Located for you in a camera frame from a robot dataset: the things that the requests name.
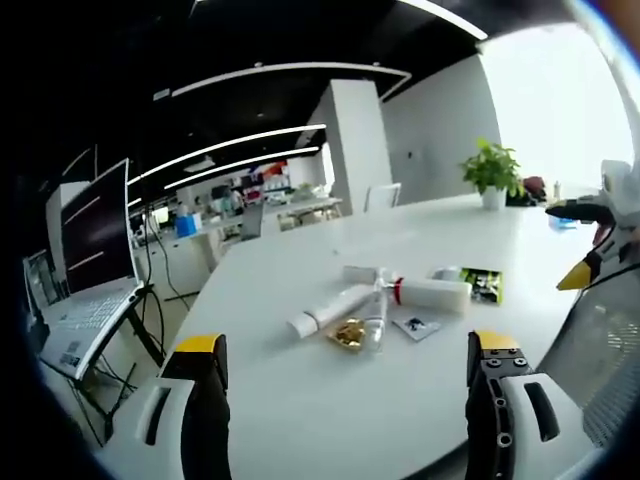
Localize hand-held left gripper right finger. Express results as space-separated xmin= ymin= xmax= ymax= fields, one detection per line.
xmin=464 ymin=328 xmax=609 ymax=480

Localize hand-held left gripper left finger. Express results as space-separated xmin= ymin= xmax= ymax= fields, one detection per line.
xmin=97 ymin=333 xmax=232 ymax=480

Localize white skincare bottle red ring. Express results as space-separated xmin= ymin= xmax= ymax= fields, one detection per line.
xmin=391 ymin=276 xmax=474 ymax=315

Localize clear skincare bottle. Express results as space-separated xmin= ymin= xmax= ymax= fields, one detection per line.
xmin=363 ymin=268 xmax=392 ymax=352

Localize gold foil packet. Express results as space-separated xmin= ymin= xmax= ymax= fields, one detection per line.
xmin=326 ymin=318 xmax=374 ymax=355

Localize white skincare tube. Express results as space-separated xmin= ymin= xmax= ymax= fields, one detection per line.
xmin=286 ymin=284 xmax=382 ymax=339

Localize white skincare box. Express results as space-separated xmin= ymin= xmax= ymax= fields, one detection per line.
xmin=341 ymin=265 xmax=389 ymax=284

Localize grey mesh chair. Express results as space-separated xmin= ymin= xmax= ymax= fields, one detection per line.
xmin=537 ymin=267 xmax=640 ymax=451

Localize black laptop stand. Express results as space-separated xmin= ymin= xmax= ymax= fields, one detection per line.
xmin=69 ymin=282 xmax=169 ymax=449

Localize green plant in white pot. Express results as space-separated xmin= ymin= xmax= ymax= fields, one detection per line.
xmin=458 ymin=138 xmax=527 ymax=210

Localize small white sachet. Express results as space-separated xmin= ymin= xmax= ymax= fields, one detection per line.
xmin=391 ymin=314 xmax=442 ymax=342

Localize blue box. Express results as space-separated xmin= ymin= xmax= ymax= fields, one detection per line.
xmin=174 ymin=213 xmax=203 ymax=237

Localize white laptop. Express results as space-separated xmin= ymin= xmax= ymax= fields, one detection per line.
xmin=38 ymin=158 xmax=147 ymax=381

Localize grey monitor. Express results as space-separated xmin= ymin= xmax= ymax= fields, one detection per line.
xmin=241 ymin=201 xmax=265 ymax=240

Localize white chair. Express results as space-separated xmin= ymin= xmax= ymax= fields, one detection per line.
xmin=363 ymin=182 xmax=403 ymax=212

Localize black cable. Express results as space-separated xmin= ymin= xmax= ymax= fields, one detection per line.
xmin=588 ymin=262 xmax=640 ymax=290

